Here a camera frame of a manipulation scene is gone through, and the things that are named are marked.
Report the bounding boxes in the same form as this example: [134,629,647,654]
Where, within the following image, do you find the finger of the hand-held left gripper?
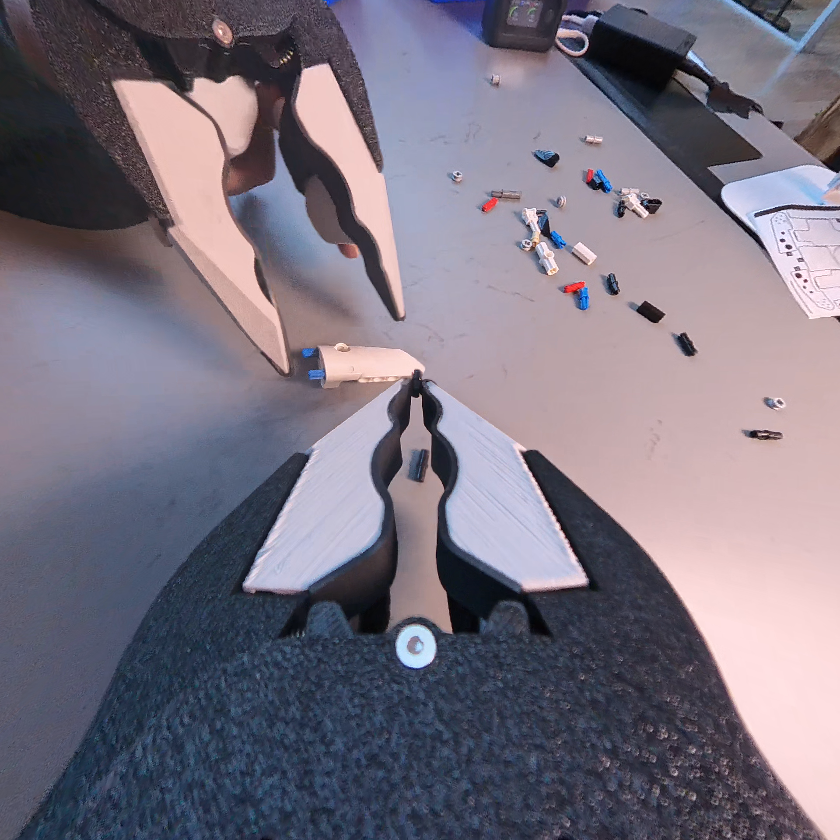
[279,63,407,323]
[112,79,292,377]

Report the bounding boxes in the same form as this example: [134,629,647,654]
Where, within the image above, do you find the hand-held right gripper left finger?
[242,379,414,619]

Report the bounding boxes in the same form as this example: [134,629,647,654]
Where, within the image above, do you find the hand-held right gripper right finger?
[420,381,590,629]

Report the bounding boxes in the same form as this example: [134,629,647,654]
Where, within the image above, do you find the white lego panel piece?
[316,343,426,389]

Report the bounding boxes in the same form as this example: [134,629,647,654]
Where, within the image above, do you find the scattered small lego pieces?
[448,72,785,442]

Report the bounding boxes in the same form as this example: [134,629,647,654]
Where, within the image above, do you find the person's left hand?
[225,104,362,260]

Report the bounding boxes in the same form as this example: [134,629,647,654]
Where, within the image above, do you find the black battery pack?
[482,0,568,52]

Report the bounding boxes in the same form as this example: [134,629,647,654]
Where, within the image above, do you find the black power adapter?
[587,5,698,89]

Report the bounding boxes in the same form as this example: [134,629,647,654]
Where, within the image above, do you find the sticker sheet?
[751,205,840,320]

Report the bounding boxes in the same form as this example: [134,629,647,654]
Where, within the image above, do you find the wooden plank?
[794,98,840,172]

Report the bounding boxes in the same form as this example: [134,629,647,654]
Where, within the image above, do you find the white cable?
[556,13,598,56]

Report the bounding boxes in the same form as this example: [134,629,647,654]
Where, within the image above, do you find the black adapter cable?
[679,56,765,120]

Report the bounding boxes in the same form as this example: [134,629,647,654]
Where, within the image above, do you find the white frame bar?
[795,0,840,55]

